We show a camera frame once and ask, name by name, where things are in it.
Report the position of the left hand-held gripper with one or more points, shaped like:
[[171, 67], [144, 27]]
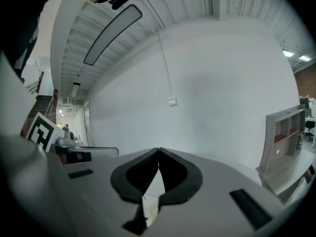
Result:
[[39, 132]]

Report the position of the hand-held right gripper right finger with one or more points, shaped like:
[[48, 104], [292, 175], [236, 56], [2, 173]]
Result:
[[192, 179]]

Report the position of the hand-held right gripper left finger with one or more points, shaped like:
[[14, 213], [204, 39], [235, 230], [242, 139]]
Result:
[[118, 179]]

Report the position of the grey dressing table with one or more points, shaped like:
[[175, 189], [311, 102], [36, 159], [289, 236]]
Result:
[[284, 164]]

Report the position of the staircase with wooden railing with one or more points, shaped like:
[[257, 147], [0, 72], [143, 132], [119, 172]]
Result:
[[42, 102]]

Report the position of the small hanging ceiling light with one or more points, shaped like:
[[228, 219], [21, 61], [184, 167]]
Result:
[[75, 90]]

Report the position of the person's black shirt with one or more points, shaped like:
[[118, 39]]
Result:
[[22, 21]]

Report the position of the clear plastic bottle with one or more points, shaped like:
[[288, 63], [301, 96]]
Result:
[[299, 143]]

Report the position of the long curved ceiling light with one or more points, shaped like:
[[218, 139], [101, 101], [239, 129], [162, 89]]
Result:
[[112, 34]]

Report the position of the black office chair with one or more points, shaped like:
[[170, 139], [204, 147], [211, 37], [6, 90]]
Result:
[[309, 126]]

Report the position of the black computer monitor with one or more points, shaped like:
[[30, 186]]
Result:
[[304, 103]]

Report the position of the square ceiling light panel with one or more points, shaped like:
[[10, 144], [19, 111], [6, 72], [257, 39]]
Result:
[[288, 53], [305, 57]]

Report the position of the white wall junction box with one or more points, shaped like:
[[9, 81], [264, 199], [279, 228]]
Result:
[[172, 100]]

